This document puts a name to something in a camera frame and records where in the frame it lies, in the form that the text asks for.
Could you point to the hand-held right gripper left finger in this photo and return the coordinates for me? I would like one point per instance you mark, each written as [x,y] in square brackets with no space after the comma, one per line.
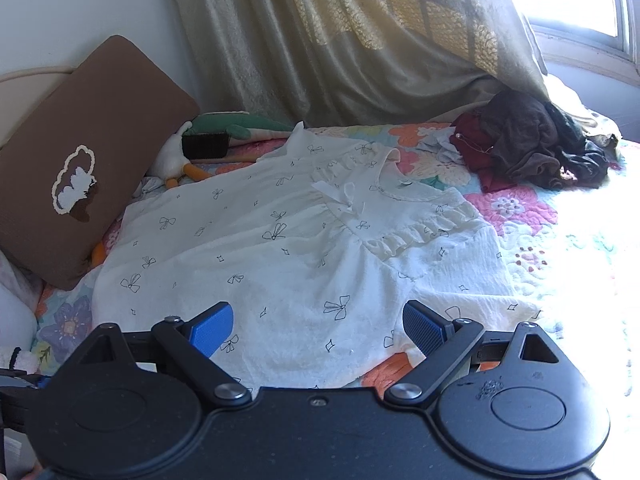
[212,325]

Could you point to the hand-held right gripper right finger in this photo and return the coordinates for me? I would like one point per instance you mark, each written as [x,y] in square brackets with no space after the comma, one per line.
[422,330]

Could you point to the white bow-print dress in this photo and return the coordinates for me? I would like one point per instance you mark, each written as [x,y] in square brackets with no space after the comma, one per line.
[280,270]

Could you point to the white pillow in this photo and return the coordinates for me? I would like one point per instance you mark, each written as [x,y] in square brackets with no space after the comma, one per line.
[15,310]

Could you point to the floral quilt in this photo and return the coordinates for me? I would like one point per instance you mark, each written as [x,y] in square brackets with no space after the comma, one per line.
[525,210]

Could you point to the white goose plush toy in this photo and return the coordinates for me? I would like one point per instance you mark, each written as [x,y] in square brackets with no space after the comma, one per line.
[167,157]

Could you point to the green plush toy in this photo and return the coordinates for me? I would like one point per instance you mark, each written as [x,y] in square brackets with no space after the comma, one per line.
[250,127]

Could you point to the brown garment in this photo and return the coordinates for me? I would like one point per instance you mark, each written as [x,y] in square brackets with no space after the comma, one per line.
[525,135]

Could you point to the brown pillow with cloud print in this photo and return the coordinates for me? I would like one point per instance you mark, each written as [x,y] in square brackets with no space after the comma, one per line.
[100,125]

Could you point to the black garment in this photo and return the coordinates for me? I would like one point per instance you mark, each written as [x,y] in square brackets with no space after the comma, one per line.
[585,160]

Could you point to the beige patterned curtain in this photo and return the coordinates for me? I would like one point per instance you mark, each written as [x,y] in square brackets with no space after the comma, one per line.
[260,35]

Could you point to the cream bed headboard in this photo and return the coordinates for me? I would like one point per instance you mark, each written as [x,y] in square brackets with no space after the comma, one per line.
[20,90]

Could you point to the window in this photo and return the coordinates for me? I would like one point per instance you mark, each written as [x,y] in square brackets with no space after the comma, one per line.
[575,0]

